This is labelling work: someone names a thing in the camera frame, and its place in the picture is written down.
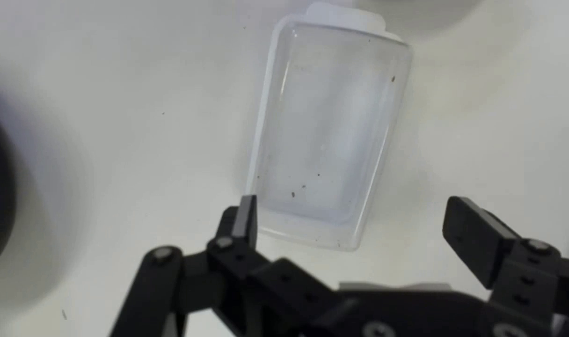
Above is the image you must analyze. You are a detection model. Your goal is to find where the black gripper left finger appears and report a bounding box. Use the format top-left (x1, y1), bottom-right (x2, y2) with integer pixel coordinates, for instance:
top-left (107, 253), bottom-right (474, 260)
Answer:
top-left (109, 193), bottom-right (337, 337)

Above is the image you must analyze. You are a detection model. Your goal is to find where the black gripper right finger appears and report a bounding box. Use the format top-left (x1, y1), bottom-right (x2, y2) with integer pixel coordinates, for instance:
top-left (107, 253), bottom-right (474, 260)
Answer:
top-left (442, 195), bottom-right (569, 337)

